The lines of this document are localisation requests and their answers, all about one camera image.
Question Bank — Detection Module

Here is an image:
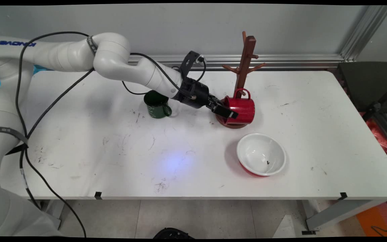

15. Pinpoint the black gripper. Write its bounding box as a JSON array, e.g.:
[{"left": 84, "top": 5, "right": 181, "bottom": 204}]
[{"left": 173, "top": 77, "right": 239, "bottom": 120}]

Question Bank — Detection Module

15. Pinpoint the red enamel mug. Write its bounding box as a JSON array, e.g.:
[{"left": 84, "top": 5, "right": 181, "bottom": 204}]
[{"left": 221, "top": 88, "right": 256, "bottom": 126}]

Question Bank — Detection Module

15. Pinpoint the brown wooden mug tree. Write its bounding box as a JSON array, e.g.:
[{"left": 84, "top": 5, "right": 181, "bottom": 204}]
[{"left": 215, "top": 31, "right": 267, "bottom": 129}]

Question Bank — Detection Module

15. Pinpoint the white bowl with red outside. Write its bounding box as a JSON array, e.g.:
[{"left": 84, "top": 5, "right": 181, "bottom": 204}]
[{"left": 236, "top": 133, "right": 287, "bottom": 177}]

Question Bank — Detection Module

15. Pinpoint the dark green enamel mug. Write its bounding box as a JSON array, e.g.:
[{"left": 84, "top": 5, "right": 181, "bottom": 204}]
[{"left": 143, "top": 90, "right": 173, "bottom": 119}]

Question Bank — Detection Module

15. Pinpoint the black round floor object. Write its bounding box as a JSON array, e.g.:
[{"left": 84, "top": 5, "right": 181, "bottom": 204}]
[{"left": 153, "top": 228, "right": 195, "bottom": 239}]

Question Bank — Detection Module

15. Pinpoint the grey metal table leg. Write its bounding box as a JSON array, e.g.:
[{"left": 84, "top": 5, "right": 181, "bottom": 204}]
[
  {"left": 305, "top": 200, "right": 387, "bottom": 232},
  {"left": 42, "top": 200, "right": 63, "bottom": 231}
]

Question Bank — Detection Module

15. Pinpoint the orange plastic bag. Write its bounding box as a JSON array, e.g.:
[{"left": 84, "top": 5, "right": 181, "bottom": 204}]
[{"left": 365, "top": 119, "right": 387, "bottom": 156}]

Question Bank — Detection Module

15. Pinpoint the orange floor mat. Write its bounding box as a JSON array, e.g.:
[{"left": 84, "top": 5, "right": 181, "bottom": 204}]
[{"left": 355, "top": 200, "right": 387, "bottom": 237}]

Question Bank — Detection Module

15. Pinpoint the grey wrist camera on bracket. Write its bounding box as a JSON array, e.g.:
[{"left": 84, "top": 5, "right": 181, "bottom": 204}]
[{"left": 179, "top": 50, "right": 207, "bottom": 80}]

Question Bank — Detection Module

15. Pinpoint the horizontal aluminium frame rail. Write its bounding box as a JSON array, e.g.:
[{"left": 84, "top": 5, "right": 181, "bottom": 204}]
[{"left": 127, "top": 54, "right": 346, "bottom": 71}]

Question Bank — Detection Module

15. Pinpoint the slanted aluminium frame post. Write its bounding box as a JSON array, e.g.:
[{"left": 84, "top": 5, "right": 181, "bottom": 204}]
[{"left": 340, "top": 5, "right": 387, "bottom": 63}]

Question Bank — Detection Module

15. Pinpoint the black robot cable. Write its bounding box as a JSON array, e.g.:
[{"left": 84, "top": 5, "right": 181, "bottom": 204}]
[{"left": 15, "top": 31, "right": 207, "bottom": 238}]

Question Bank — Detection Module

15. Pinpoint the black cable strap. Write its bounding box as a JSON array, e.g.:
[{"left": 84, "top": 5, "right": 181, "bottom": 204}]
[{"left": 0, "top": 126, "right": 30, "bottom": 156}]

